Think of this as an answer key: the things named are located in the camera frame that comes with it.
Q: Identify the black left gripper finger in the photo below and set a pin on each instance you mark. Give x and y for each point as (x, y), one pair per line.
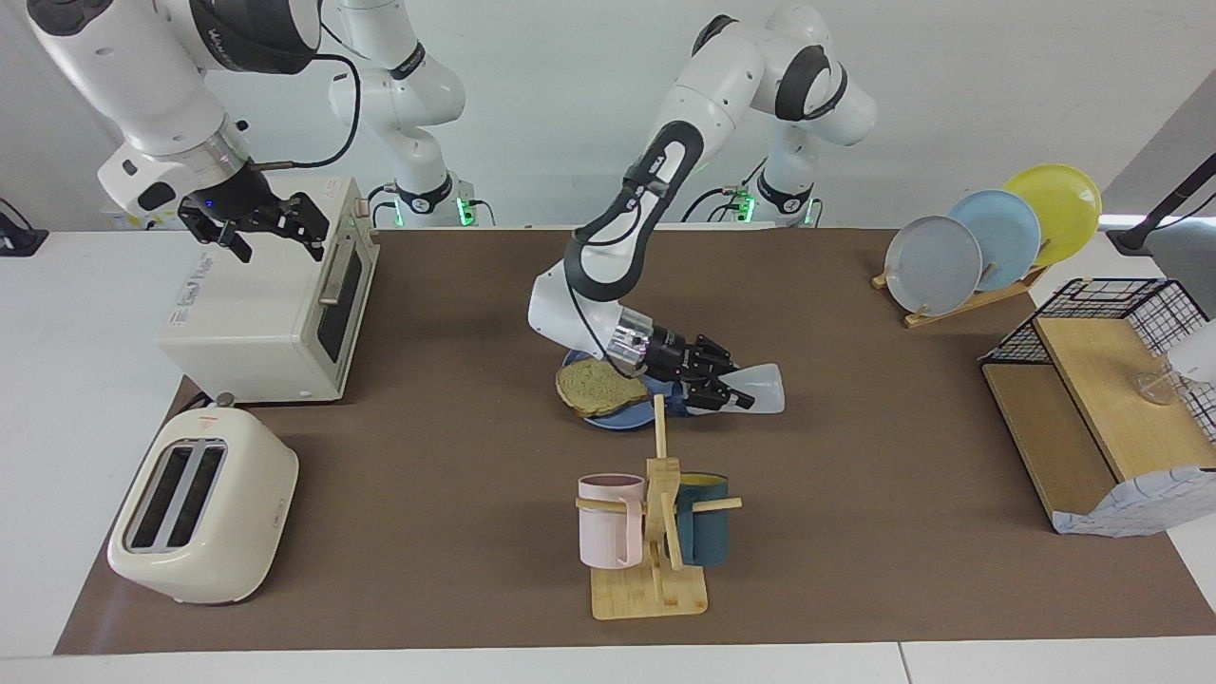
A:
(717, 394)
(719, 356)

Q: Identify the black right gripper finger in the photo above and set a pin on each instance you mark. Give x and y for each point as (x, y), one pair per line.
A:
(228, 242)
(309, 226)

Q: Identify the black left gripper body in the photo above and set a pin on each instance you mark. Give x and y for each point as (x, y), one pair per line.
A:
(674, 356)

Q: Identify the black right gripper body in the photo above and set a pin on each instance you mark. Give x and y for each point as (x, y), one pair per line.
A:
(237, 204)

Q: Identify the seasoning bottle with blue cap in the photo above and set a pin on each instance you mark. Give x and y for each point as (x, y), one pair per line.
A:
(768, 385)

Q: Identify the toasted bread slice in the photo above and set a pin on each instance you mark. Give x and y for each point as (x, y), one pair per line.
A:
(598, 385)

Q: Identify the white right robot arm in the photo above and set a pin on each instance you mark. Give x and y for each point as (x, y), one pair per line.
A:
(142, 85)

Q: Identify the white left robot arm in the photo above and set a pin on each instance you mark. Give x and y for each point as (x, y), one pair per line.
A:
(722, 85)

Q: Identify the grey round plate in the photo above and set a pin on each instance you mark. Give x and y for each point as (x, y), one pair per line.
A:
(936, 266)

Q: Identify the wooden plate rack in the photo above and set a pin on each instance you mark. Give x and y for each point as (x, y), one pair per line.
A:
(959, 309)

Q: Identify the light blue round plate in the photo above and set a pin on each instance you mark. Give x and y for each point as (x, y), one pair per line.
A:
(1007, 237)

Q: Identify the yellow round plate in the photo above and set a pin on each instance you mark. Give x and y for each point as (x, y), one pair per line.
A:
(1064, 209)

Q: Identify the white toaster oven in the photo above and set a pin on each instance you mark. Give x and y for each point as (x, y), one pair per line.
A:
(256, 323)

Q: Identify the teal mug with yellow inside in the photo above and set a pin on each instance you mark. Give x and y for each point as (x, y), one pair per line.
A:
(708, 532)

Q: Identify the pink mug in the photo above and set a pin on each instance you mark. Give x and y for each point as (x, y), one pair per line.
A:
(608, 532)

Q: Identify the brown table mat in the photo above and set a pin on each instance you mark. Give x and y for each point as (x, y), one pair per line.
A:
(456, 332)

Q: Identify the wooden mug rack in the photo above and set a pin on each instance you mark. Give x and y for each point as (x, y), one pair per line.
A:
(655, 589)

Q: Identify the small black stand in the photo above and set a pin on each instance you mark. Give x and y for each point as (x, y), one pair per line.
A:
(19, 237)

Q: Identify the cream two-slot toaster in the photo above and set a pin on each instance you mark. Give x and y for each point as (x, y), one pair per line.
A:
(247, 513)

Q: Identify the checked white cloth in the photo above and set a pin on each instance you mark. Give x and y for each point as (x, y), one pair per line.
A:
(1140, 503)

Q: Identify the black angled stand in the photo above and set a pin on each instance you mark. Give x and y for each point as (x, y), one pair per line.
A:
(1140, 233)

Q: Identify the clear glass cup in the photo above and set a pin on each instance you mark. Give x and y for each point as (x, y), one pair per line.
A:
(1157, 388)

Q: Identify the white rounded object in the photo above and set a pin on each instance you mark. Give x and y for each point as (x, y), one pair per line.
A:
(1197, 351)

